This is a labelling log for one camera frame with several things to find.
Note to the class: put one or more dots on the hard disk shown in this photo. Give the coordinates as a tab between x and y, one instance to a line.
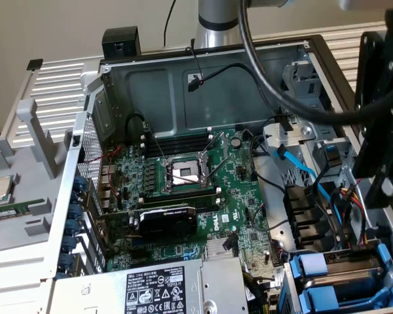
309	264

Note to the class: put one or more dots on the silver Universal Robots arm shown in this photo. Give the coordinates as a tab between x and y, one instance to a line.
216	36

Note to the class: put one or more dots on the empty blue disk carrier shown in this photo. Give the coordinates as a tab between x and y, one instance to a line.
319	296

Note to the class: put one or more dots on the grey disk bay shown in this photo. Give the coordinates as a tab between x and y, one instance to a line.
289	294

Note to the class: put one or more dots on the round coin battery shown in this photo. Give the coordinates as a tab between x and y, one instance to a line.
236	141

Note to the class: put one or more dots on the green Dell motherboard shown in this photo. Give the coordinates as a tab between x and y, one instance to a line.
235	209

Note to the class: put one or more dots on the white barcode tag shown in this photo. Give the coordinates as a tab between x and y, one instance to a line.
278	276

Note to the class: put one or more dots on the silver finned heatsink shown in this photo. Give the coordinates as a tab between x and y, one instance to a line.
214	248

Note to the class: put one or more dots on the CPU socket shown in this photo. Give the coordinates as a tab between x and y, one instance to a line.
183	171

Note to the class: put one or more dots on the metal locking lever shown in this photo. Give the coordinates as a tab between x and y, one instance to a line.
155	144
183	178

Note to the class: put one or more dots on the empty black RAM slot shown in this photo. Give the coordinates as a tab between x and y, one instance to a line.
177	140
177	150

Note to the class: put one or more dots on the installed green RAM stick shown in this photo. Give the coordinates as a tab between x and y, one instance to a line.
180	197

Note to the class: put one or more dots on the black graphics card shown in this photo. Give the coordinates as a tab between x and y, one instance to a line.
170	224

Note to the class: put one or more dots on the open grey PC case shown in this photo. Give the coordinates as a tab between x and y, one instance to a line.
150	98

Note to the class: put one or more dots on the black box on table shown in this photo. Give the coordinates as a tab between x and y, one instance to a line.
121	42

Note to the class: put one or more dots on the silver power supply unit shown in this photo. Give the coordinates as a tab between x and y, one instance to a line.
118	288

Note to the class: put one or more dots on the blue expansion slot latch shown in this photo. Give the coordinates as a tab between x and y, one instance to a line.
72	211

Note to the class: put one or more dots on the grey parts rack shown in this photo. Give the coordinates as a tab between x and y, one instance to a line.
29	196

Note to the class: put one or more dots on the loose green RAM stick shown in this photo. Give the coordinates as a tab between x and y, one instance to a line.
10	211

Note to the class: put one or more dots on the grey plastic drive bracket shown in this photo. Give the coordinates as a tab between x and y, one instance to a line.
272	135

